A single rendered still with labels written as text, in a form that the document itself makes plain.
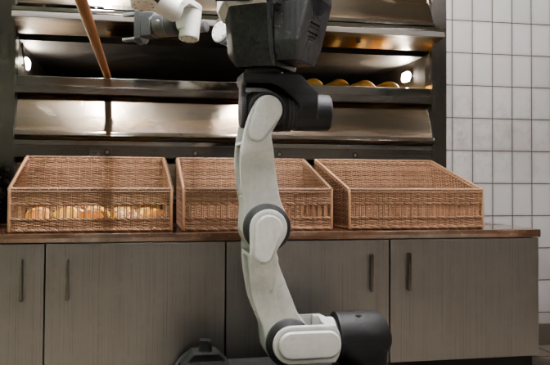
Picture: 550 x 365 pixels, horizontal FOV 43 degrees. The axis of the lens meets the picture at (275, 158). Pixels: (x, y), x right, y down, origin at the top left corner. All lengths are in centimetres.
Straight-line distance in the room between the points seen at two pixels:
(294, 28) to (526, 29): 173
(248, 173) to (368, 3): 140
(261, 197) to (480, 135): 153
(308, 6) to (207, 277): 100
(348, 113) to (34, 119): 133
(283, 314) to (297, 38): 81
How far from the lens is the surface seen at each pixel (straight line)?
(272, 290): 213
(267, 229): 205
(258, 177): 209
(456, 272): 274
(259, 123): 206
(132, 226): 251
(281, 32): 206
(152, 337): 250
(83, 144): 299
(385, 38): 314
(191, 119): 301
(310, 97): 213
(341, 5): 321
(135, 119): 299
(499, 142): 342
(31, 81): 304
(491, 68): 344
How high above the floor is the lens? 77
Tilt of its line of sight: 2 degrees up
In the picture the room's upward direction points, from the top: straight up
